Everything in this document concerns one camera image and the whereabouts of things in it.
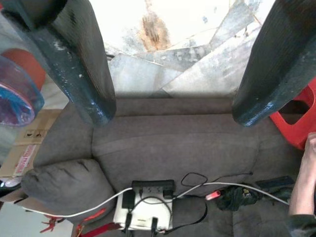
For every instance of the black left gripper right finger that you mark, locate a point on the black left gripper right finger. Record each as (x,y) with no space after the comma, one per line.
(279,69)

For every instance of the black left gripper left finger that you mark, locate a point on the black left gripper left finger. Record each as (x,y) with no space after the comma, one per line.
(81,74)

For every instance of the grey sofa with clutter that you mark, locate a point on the grey sofa with clutter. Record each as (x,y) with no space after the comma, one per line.
(172,148)

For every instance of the person bare hand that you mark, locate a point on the person bare hand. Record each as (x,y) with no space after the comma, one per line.
(310,150)

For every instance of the orange waste bin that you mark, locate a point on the orange waste bin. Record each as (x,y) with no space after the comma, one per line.
(27,61)

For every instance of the blue plastic bin bag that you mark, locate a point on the blue plastic bin bag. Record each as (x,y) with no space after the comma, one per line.
(17,98)

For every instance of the red plastic stool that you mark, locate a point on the red plastic stool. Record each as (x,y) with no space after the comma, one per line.
(303,133)

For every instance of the brown cardboard box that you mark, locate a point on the brown cardboard box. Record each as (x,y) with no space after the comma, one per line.
(27,148)

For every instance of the grey cushion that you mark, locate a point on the grey cushion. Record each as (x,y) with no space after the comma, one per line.
(66,182)

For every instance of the black power strip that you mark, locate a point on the black power strip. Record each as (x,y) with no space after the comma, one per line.
(153,184)

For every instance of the dark green cloth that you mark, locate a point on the dark green cloth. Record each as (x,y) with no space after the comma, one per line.
(234,197)

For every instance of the small red lighter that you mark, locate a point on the small red lighter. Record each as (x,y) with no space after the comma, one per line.
(212,195)

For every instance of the white device box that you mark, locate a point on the white device box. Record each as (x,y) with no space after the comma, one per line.
(160,212)

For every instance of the person dark green sleeve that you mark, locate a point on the person dark green sleeve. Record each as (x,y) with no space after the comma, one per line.
(303,227)

